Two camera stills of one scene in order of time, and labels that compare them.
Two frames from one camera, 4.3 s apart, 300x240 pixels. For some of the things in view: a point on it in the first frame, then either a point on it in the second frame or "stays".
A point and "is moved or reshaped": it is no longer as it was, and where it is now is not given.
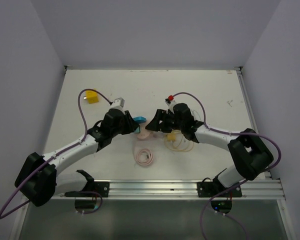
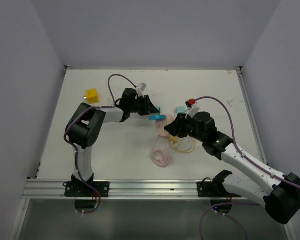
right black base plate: [211, 189] stays
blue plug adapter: [140, 119] is moved or reshaped
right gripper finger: [157, 123] to [175, 127]
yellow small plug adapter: [171, 137] stays
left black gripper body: [123, 128] to [140, 105]
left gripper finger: [133, 125] to [151, 108]
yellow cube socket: [92, 97] stays
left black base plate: [101, 187] stays
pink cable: [144, 156] to [160, 157]
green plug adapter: [138, 130] is moved or reshaped
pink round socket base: [144, 133] is moved or reshaped
